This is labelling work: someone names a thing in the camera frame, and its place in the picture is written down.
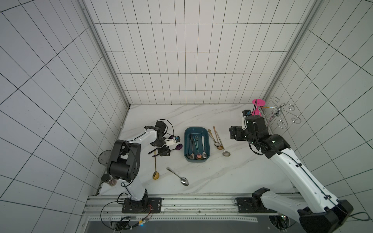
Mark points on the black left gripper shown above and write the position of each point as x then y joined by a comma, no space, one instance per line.
165,151

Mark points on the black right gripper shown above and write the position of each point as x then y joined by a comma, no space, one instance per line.
236,133

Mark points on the purple spoon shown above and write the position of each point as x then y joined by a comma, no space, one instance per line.
178,147

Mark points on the copper long spoon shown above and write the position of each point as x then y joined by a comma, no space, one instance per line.
217,139

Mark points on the teal plastic storage box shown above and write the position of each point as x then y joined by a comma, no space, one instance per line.
199,131

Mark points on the white handled silver spoon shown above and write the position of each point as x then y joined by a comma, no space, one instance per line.
204,155

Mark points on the black spoon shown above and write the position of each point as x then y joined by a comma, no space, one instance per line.
191,149

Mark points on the rainbow iridescent spoon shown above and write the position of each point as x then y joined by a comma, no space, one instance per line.
198,155

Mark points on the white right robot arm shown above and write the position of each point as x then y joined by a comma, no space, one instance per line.
321,211

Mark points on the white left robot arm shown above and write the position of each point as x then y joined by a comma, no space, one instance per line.
124,161

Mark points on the gold spoon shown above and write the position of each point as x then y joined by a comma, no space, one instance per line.
156,173

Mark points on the pink plastic goblet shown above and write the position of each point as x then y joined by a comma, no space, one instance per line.
257,104

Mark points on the chrome cup rack stand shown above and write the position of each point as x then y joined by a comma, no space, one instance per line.
279,115

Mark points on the ornate silver teaspoon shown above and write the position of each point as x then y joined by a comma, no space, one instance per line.
213,138

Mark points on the grey mesh cup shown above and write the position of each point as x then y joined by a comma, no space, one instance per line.
104,157

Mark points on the small brown jar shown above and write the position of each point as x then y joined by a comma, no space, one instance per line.
108,179

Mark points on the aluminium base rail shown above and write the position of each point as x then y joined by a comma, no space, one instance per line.
241,207

